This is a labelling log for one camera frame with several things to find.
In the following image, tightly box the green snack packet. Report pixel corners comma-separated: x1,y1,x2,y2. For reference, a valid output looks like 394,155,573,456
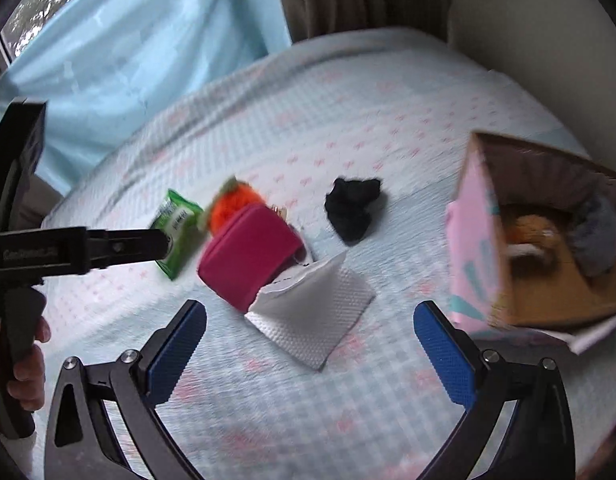
149,189,205,281

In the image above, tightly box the pink cardboard box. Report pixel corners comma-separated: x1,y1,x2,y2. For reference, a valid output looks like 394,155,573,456
444,130,616,356

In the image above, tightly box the light blue curtain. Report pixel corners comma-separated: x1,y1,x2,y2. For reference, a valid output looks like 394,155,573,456
0,0,293,196

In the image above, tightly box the brown plush toy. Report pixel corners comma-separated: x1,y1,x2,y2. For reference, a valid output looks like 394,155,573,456
505,214,563,273

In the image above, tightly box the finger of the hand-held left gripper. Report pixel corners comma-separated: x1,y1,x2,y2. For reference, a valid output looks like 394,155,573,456
85,228,171,274

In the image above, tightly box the orange plush toy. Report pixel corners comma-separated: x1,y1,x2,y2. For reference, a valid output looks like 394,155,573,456
198,175,265,236

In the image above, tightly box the person's left hand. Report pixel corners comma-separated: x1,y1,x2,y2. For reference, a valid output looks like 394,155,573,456
0,314,51,415

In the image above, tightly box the white paper napkin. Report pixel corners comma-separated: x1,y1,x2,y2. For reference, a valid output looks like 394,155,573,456
244,251,377,372

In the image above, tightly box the black cloth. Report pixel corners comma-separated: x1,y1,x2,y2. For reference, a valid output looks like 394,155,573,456
324,177,383,247

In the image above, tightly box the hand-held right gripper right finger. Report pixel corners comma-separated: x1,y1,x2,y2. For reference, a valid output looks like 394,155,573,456
413,300,576,480

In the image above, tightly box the grey cloth in box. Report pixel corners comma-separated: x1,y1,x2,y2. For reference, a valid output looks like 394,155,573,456
572,196,616,278

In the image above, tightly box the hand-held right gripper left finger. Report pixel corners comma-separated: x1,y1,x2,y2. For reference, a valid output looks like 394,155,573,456
44,299,208,480

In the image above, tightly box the pink pouch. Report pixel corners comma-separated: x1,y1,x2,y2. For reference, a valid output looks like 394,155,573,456
197,205,304,311

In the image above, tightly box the light blue quilted blanket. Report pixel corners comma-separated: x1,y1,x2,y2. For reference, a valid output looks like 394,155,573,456
18,26,616,480

